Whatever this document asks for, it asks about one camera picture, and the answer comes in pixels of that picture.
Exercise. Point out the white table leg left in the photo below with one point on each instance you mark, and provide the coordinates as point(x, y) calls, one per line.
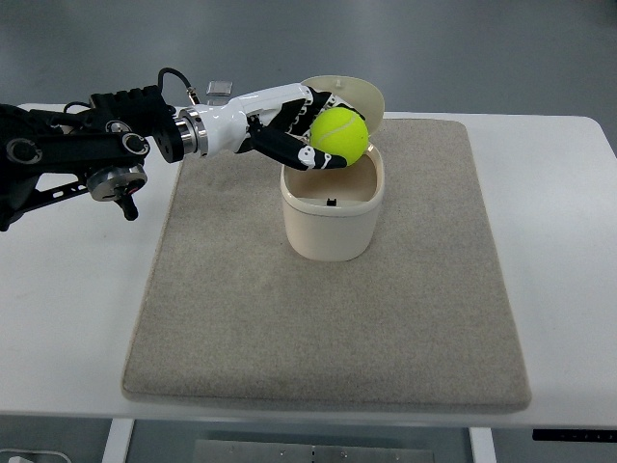
point(118, 441)

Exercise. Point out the white table leg right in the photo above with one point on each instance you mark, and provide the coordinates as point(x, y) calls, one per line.
point(482, 445)

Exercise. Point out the yellow tennis ball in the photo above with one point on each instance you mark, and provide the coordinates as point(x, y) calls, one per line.
point(340, 132)

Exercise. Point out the black table control panel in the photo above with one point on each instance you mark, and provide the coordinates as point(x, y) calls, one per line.
point(574, 435)

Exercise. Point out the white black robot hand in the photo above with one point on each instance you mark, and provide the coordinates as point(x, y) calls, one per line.
point(275, 122)

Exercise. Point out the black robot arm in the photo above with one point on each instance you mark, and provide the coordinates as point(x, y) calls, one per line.
point(53, 156)

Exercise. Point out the white table leg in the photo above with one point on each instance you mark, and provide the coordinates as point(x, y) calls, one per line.
point(118, 441)
point(482, 445)

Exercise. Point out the beige lidded plastic bin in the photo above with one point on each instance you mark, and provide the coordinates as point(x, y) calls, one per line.
point(331, 215)

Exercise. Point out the grey felt mat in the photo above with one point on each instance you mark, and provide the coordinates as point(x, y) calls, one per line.
point(421, 320)

